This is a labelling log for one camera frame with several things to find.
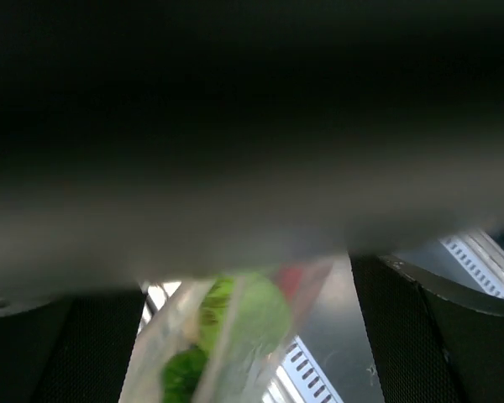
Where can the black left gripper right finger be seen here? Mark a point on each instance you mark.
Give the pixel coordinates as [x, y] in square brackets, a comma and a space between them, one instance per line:
[432, 340]

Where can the green bell pepper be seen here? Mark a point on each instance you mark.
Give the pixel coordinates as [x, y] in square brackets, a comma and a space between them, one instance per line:
[180, 375]

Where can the red chili pepper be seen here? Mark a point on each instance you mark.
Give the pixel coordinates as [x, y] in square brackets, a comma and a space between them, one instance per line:
[288, 280]

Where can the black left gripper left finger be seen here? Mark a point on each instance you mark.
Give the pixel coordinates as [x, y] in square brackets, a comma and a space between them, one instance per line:
[73, 349]

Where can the light green round vegetable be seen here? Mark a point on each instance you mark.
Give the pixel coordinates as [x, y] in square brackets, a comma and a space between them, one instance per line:
[263, 318]

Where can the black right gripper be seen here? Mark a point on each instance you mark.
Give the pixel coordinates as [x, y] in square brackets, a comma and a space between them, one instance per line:
[161, 140]

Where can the clear zip top bag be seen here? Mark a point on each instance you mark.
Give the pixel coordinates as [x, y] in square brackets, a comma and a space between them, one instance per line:
[224, 339]

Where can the white slotted cable duct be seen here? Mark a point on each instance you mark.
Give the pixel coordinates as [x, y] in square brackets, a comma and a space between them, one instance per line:
[331, 358]

